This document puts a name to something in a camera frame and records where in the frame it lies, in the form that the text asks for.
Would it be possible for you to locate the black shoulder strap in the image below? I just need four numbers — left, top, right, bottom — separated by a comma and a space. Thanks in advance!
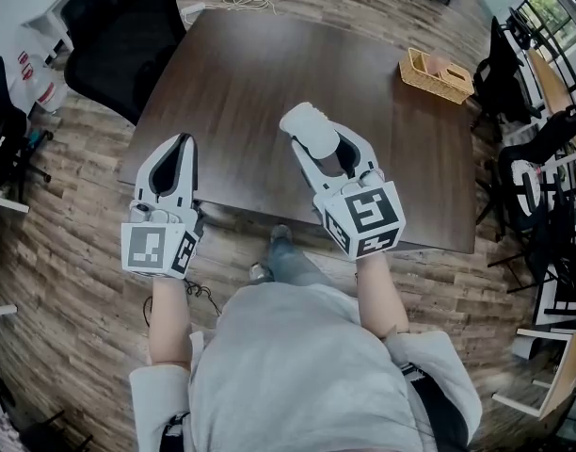
408, 369, 473, 452

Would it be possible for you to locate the person's jeans leg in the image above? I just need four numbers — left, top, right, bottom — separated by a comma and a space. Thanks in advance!
263, 236, 342, 292

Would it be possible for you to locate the woven wicker basket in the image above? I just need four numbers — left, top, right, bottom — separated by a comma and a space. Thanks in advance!
398, 46, 476, 106

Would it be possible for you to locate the black chair with patterned cushion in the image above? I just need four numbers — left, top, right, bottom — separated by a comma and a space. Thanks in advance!
475, 105, 576, 296

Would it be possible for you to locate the person's left forearm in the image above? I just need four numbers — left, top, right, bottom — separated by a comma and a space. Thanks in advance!
145, 276, 196, 372

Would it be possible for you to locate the round wooden table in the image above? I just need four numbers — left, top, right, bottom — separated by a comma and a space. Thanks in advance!
526, 47, 576, 160

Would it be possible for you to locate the person's grey shoe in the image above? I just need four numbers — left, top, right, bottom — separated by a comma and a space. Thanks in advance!
270, 224, 294, 250
248, 262, 273, 285

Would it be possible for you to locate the white cotton swab container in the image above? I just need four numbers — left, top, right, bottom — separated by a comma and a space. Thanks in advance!
279, 102, 340, 160

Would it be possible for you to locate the person's grey sweatshirt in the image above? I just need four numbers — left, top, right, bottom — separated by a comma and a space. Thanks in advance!
127, 282, 485, 452

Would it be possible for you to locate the white desk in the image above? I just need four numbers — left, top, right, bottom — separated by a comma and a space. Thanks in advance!
0, 0, 99, 60

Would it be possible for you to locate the black office chair with armrests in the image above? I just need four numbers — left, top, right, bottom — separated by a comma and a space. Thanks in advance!
472, 15, 549, 146

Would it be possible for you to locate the white jug with red label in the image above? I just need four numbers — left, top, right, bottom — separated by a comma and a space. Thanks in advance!
14, 48, 69, 113

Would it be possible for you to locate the black mesh office chair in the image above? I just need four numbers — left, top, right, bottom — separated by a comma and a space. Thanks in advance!
63, 0, 189, 127

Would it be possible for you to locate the pink item in basket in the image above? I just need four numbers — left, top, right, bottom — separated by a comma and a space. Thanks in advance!
425, 56, 453, 75

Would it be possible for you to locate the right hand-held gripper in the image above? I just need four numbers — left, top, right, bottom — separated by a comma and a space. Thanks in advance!
289, 120, 408, 261

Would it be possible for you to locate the black swivel chair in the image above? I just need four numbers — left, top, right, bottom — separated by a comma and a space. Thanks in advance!
0, 56, 55, 202

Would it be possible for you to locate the black cable on floor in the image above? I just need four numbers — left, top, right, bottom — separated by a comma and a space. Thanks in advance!
142, 278, 223, 329

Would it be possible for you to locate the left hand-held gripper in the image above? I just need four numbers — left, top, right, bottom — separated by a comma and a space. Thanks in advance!
120, 133, 206, 280

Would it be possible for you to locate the light wooden chair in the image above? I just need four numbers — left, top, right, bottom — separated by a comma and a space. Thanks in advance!
491, 326, 576, 421

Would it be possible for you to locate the person's right forearm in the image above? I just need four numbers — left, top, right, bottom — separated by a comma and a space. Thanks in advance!
355, 253, 411, 344

